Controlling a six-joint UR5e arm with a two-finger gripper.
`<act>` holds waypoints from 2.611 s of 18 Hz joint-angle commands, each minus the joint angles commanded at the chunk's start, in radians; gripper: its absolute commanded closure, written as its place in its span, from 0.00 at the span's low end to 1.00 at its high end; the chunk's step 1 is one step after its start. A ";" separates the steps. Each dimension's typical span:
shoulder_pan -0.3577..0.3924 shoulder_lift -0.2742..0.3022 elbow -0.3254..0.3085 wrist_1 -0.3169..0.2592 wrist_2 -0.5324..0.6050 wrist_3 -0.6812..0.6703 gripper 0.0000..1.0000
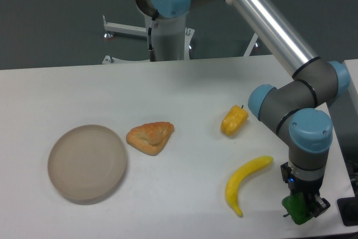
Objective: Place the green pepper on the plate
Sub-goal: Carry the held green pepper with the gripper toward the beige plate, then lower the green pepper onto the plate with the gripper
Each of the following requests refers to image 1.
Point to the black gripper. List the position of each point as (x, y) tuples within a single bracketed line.
[(307, 182)]

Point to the green toy pepper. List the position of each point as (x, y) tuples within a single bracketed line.
[(297, 208)]

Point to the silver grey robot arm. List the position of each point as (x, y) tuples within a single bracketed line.
[(291, 112)]

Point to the yellow toy pepper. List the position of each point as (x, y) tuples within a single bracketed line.
[(234, 120)]

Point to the beige round plate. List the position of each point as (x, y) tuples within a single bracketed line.
[(87, 164)]

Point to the black device at table edge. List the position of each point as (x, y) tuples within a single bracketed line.
[(348, 210)]

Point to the yellow toy banana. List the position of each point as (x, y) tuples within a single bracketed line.
[(234, 182)]

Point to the toy pastry turnover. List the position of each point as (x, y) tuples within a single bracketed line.
[(150, 138)]

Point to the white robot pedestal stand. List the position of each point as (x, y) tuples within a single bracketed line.
[(183, 38)]

